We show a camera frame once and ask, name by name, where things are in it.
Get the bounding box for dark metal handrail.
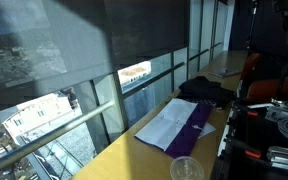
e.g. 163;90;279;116
121;61;186;100

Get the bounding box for black cloth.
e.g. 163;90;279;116
177;75;237;109

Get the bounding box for dark roller window blind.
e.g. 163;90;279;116
0;0;191;116

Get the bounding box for checkered calibration board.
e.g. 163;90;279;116
195;98;218;109

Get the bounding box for short dark handrail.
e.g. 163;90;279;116
188;48;210;62

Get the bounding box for blue magazine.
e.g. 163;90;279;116
208;67;243;79

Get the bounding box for clear plastic cup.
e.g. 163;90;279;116
169;155;206;180

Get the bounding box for long metal handrail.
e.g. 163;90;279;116
0;99;116;178

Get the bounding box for small orange chair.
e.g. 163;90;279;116
239;52;262;82

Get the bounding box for black clamp orange tip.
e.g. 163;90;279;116
232;105;260;118
224;135;262;160

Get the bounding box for black robot cart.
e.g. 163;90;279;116
210;99;288;180

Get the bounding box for large orange chair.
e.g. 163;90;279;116
246;68;288;102

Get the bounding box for black tripod stand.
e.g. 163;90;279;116
246;0;260;52

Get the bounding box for grey power adapter box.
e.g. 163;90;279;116
264;106;287;123

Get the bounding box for aluminium profile bar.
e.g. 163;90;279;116
266;145;288;174

